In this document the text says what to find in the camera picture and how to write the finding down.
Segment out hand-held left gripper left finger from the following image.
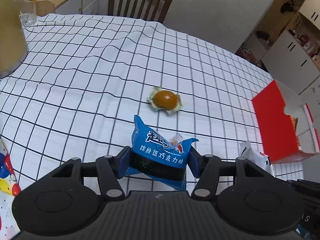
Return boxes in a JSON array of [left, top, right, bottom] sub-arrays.
[[51, 146, 133, 202]]

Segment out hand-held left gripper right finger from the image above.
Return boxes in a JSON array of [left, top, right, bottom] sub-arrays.
[[187, 151, 283, 198]]

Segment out blue snack packet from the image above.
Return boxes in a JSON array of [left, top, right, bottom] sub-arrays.
[[124, 115, 200, 192]]

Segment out red and white cardboard box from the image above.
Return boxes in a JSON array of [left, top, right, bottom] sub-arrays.
[[251, 79, 320, 165]]

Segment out white snack packet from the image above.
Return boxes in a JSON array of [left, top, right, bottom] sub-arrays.
[[239, 141, 277, 178]]

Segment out packaged braised egg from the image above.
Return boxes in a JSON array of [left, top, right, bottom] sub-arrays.
[[147, 86, 183, 115]]

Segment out orange snack bag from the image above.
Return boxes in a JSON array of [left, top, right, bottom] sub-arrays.
[[289, 115, 300, 129]]

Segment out white checkered tablecloth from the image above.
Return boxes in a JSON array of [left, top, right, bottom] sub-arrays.
[[0, 14, 304, 233]]

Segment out balloon printed bag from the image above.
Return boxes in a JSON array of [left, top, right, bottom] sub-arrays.
[[0, 139, 22, 240]]

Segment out row of shoes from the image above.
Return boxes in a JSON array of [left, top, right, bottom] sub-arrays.
[[236, 42, 265, 70]]

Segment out wooden entry cabinet white doors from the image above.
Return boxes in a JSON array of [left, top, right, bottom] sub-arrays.
[[236, 0, 320, 95]]

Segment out black item on bench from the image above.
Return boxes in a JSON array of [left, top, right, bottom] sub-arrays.
[[256, 31, 271, 43]]

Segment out clear drinking glass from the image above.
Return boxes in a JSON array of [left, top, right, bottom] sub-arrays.
[[19, 0, 37, 28]]

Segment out cream electric kettle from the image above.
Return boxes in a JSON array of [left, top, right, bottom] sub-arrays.
[[0, 0, 29, 80]]

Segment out black hanging bag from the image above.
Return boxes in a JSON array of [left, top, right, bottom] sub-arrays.
[[280, 0, 297, 14]]

